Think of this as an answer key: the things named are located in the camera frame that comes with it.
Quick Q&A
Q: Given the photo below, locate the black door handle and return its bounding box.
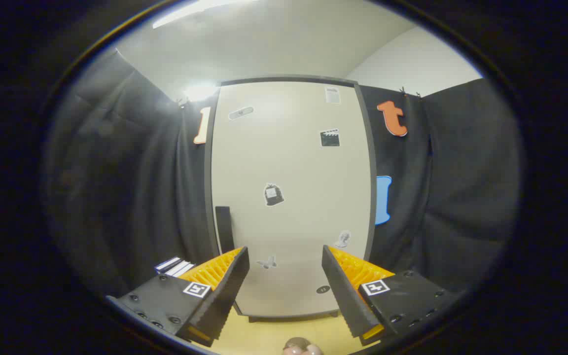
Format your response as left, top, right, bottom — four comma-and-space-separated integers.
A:
215, 206, 235, 253

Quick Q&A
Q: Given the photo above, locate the grey shoe cabinet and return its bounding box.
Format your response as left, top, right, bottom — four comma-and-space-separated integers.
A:
204, 75, 378, 323

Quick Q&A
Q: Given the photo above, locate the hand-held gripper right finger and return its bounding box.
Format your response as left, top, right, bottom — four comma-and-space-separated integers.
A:
321, 245, 457, 347

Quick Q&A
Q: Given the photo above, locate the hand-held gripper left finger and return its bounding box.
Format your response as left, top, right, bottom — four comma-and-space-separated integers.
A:
106, 246, 250, 348

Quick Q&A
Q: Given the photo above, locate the dark blue book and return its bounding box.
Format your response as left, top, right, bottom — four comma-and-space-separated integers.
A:
154, 256, 182, 274

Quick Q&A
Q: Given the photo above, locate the black backdrop cloth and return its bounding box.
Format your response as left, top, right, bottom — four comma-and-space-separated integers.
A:
42, 49, 524, 306

